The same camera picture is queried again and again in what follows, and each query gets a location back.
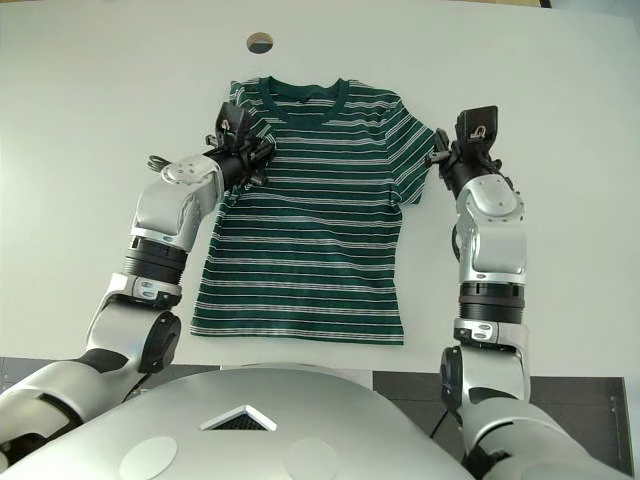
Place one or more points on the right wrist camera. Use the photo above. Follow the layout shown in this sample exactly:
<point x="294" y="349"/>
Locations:
<point x="477" y="125"/>

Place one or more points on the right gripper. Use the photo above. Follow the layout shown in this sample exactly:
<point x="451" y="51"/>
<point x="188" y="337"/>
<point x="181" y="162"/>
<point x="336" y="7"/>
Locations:
<point x="462" y="162"/>

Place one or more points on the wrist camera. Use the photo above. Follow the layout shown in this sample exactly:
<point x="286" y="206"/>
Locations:
<point x="234" y="125"/>
<point x="477" y="125"/>

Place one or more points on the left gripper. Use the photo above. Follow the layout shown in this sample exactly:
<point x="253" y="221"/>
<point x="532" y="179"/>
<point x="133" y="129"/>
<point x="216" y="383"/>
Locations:
<point x="239" y="166"/>

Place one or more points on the green white striped T-shirt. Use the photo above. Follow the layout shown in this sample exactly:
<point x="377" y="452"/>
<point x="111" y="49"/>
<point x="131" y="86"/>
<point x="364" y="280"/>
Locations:
<point x="310" y="240"/>

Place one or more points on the robot body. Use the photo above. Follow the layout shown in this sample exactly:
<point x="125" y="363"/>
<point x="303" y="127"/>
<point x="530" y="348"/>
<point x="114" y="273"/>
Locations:
<point x="240" y="425"/>

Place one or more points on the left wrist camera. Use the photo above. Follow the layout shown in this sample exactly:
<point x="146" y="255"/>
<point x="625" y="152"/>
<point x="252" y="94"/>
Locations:
<point x="234" y="125"/>

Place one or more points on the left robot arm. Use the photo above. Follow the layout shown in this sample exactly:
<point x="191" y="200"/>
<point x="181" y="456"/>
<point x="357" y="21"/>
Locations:
<point x="165" y="215"/>

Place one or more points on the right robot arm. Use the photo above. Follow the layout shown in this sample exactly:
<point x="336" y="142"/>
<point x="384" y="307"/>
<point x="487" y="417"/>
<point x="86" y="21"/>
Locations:
<point x="495" y="235"/>

